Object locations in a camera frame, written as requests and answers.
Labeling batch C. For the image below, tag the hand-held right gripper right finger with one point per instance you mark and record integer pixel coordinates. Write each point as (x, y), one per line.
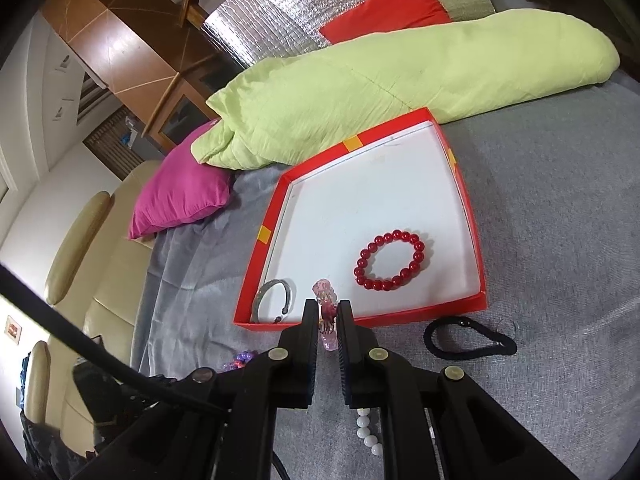
(344, 355)

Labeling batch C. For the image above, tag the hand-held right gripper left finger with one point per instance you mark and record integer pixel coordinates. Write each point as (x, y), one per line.
(311, 345)

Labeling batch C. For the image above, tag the red shallow box lid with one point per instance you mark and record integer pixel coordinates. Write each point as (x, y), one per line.
(350, 200)

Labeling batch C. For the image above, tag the silver bangle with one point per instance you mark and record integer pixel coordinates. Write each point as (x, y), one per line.
(262, 295)

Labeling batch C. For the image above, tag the black carabiner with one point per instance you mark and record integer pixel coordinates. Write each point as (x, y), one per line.
(431, 342)

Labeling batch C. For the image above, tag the magenta pillow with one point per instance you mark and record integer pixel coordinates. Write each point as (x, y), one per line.
(180, 195)

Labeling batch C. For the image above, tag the beige leather sofa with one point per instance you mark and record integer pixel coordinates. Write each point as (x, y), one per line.
(105, 280)

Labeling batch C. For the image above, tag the dark patterned cloth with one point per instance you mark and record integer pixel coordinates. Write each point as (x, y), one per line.
(95, 400)

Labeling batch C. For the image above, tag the light green quilt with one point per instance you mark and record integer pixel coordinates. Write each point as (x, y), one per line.
(375, 80)

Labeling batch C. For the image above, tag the wooden lattice panel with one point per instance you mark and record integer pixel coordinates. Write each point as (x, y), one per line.
(112, 147)

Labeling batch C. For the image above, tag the silver foil mat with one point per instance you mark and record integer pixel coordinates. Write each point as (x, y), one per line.
(280, 15)

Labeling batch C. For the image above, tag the wooden cabinet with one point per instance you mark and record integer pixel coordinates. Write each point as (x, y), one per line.
(125, 50)

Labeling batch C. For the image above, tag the red pillow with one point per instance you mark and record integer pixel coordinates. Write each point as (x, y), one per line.
(395, 5)

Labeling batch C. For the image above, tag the small wall picture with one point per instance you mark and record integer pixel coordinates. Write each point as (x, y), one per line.
(13, 330)

